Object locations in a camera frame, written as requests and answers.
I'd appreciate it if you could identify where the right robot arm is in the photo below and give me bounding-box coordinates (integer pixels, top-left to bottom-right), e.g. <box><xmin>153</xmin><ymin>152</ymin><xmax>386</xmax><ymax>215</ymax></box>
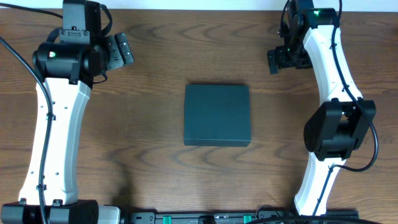
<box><xmin>267</xmin><ymin>0</ymin><xmax>379</xmax><ymax>217</ymax></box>

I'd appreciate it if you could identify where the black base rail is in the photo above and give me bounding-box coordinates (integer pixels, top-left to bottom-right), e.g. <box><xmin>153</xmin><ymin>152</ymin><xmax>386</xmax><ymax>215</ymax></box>
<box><xmin>119</xmin><ymin>210</ymin><xmax>360</xmax><ymax>224</ymax></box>

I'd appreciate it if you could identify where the black gift box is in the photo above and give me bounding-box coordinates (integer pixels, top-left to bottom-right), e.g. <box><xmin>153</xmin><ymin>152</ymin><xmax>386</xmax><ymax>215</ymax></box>
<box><xmin>183</xmin><ymin>84</ymin><xmax>251</xmax><ymax>147</ymax></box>

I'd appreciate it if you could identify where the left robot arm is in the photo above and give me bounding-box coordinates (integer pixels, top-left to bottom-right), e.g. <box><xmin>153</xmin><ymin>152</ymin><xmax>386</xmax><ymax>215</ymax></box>
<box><xmin>1</xmin><ymin>1</ymin><xmax>134</xmax><ymax>223</ymax></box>

